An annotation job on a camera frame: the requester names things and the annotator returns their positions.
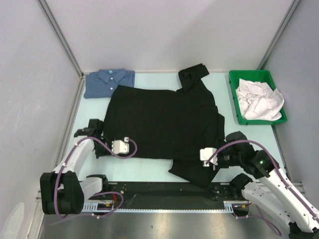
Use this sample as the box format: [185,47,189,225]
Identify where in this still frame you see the aluminium frame rail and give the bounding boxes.
[35,181,307,203]

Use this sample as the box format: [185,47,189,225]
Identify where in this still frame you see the blue checkered folded shirt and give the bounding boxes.
[84,69,135,99]

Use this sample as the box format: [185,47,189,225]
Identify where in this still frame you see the white crumpled shirt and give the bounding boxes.
[236,79,285,121]

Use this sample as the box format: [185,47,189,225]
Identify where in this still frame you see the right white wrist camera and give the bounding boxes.
[199,147,218,171]

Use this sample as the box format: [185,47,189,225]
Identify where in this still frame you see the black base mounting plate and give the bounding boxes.
[81,181,259,216]

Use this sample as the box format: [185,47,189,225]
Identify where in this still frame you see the corner frame post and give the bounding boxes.
[37,0,84,77]
[257,0,303,70]

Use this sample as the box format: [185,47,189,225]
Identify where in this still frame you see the left corner frame post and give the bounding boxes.
[37,0,84,77]

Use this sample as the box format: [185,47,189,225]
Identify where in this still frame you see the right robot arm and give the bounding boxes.
[211,131,319,239]

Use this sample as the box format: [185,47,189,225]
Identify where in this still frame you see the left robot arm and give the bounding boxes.
[40,119,110,215]

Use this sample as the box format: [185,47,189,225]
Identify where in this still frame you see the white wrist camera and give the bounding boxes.
[199,147,218,171]
[112,137,130,155]

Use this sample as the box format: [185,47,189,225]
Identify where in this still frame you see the black long sleeve shirt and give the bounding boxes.
[103,64,225,189]

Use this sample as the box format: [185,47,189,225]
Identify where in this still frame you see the right corner frame post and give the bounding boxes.
[257,0,303,70]

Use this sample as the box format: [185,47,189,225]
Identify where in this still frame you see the slotted cable duct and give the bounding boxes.
[81,202,234,214]

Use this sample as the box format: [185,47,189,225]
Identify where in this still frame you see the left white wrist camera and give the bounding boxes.
[112,137,130,155]

